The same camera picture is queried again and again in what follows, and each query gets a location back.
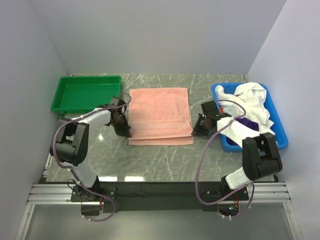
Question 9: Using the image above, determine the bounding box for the pink towel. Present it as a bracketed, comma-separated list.
[128, 87, 194, 146]

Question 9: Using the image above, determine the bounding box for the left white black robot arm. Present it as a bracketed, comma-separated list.
[49, 95, 132, 201]

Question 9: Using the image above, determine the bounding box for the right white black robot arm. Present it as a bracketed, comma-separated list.
[192, 100, 283, 206]

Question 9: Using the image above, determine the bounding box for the purple towel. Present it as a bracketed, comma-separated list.
[236, 117, 259, 132]

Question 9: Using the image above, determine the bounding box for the white crumpled towel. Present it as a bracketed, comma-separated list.
[215, 82, 276, 147]

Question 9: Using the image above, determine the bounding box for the green plastic tray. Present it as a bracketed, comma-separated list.
[51, 75, 122, 115]

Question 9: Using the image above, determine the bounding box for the blue plastic bin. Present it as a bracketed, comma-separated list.
[211, 82, 289, 153]

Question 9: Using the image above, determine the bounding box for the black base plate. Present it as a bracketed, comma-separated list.
[70, 181, 249, 212]

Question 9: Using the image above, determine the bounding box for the aluminium frame rail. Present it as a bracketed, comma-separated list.
[15, 181, 302, 240]

